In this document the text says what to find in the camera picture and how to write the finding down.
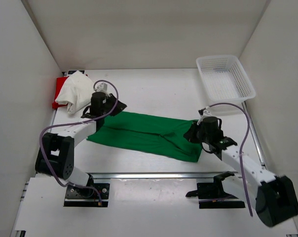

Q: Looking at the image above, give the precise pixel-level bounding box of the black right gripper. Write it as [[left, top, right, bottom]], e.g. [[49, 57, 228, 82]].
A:
[[184, 121, 211, 144]]

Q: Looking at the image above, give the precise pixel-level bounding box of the green garment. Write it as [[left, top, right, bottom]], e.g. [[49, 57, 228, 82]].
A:
[[87, 112, 201, 162]]

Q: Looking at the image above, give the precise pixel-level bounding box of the white t shirt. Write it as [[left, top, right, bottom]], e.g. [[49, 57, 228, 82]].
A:
[[55, 72, 94, 115]]

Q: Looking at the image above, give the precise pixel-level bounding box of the red t shirt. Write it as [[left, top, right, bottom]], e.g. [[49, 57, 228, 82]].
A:
[[52, 77, 68, 110]]

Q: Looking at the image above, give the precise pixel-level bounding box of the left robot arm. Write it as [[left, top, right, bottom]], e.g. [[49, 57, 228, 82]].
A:
[[35, 92, 127, 198]]

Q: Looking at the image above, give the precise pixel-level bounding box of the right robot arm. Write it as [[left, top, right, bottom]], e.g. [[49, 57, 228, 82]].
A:
[[184, 117, 298, 227]]

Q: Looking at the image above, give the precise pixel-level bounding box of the dark card behind red shirt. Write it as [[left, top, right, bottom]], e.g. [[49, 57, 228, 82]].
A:
[[67, 70, 86, 76]]

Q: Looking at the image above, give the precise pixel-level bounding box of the white plastic mesh basket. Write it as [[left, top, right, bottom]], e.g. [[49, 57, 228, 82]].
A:
[[196, 55, 256, 104]]

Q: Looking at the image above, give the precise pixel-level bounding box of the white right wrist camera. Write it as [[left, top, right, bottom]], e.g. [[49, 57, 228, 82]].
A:
[[197, 106, 212, 125]]

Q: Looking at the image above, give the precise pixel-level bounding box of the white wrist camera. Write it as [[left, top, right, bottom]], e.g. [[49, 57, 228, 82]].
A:
[[94, 82, 108, 94], [197, 106, 212, 125]]

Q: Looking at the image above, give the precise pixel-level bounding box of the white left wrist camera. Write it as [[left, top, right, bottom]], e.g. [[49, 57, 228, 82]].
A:
[[94, 82, 108, 94]]

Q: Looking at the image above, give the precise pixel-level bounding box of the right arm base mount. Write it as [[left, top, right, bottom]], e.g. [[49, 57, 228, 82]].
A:
[[186, 171, 245, 209]]

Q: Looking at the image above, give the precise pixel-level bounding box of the aluminium rail front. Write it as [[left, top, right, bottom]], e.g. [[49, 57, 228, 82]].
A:
[[91, 171, 222, 179]]

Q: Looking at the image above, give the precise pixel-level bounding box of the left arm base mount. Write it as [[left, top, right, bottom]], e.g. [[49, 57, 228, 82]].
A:
[[64, 179, 110, 208]]

